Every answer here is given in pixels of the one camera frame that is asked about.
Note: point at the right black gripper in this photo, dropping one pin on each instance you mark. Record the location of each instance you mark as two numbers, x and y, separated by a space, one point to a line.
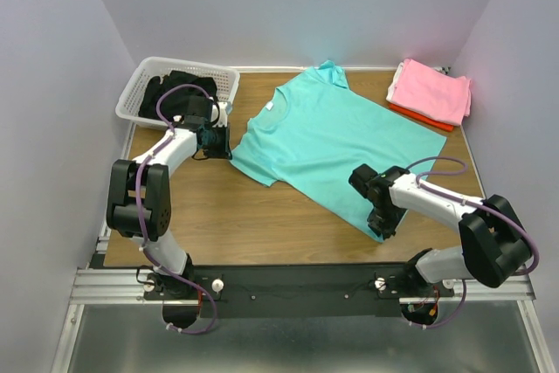
386 228

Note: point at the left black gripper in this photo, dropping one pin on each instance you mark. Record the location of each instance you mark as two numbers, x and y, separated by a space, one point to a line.
224 151

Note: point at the teal t shirt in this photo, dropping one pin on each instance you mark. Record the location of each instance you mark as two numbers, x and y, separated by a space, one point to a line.
315 131

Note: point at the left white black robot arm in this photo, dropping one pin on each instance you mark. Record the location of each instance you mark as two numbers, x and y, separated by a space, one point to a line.
139 197

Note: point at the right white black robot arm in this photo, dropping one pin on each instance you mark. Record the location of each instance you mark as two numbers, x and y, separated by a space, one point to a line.
493 244

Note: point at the black t shirt in basket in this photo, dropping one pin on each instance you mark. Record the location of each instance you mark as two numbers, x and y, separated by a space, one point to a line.
177 102

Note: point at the white plastic laundry basket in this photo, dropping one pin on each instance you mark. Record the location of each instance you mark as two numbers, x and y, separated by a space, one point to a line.
128 105

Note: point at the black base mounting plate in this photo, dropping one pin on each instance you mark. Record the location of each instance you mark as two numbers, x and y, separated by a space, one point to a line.
274 291

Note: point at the folded orange t shirt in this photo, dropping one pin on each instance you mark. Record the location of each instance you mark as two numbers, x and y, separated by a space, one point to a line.
419 117

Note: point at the folded pink t shirt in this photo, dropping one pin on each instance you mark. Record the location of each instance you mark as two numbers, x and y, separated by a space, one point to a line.
430 94

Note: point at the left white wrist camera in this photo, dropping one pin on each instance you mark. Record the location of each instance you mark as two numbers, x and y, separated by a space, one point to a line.
222 111

